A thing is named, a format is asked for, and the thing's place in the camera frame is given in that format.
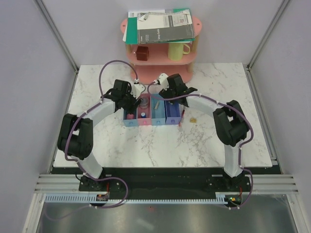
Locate red pen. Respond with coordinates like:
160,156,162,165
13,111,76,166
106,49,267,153
178,106,186,130

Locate purple cable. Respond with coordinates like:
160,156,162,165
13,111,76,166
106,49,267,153
64,60,140,179
147,81,255,209

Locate purple blue bin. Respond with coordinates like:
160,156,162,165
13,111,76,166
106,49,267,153
165,101,181,125

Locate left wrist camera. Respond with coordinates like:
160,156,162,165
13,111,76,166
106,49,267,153
131,83,146,98

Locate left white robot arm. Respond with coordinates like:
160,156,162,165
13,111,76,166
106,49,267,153
57,80,145,191

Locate clear purple round container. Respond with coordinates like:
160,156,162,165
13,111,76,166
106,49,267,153
139,98,150,109

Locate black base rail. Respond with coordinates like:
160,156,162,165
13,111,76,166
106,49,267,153
50,166,251,204

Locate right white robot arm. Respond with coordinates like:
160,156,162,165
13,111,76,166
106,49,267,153
155,73,250,191

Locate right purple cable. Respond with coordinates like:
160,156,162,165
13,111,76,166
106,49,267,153
147,81,255,209

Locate light blue bin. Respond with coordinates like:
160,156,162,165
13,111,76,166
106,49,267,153
123,110,138,127
151,98,166,126

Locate light blue cable duct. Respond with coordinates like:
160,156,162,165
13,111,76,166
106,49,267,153
44,193,239,204

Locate pink wooden shelf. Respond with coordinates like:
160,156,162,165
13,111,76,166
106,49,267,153
125,16,202,84

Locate yellow mug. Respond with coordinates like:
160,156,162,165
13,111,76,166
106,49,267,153
168,43,191,61

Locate pink bin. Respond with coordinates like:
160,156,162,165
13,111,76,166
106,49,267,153
137,94,152,126

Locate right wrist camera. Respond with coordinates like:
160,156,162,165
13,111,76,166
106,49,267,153
157,73,169,89

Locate stack of manuals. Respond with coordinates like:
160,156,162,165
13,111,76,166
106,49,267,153
123,8,195,45

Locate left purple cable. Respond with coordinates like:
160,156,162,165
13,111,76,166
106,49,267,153
64,60,140,179

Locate brown cube box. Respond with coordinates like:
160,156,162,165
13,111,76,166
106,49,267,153
135,46,149,61

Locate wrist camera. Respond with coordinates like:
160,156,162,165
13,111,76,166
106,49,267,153
157,73,169,89
131,83,146,98

